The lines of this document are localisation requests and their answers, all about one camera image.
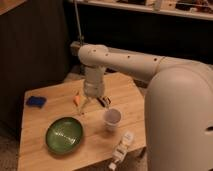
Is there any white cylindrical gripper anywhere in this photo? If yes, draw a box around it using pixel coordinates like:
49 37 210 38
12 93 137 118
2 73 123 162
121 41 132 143
78 66 109 115

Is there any green glass bowl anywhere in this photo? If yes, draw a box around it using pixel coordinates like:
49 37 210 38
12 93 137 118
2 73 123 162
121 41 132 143
45 117 84 155

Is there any blue sponge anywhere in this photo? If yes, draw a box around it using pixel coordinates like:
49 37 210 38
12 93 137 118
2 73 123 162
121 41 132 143
26 96 46 108

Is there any metal vertical pole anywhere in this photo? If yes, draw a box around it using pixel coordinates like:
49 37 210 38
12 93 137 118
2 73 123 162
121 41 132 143
73 0 84 45

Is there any white ceramic cup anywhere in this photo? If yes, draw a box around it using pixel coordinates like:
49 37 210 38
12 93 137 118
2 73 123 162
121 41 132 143
103 108 121 132

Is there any cluttered white shelf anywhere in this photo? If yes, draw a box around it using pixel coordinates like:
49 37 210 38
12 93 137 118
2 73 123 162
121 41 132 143
68 0 213 21

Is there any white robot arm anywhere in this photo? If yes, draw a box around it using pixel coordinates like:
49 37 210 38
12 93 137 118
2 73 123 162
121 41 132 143
78 45 213 171

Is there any orange carrot toy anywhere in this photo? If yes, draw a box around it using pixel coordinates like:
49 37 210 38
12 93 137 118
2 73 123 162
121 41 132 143
73 95 81 106

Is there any white spray bottle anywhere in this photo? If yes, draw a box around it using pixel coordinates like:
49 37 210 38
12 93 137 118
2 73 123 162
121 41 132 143
108 131 134 171

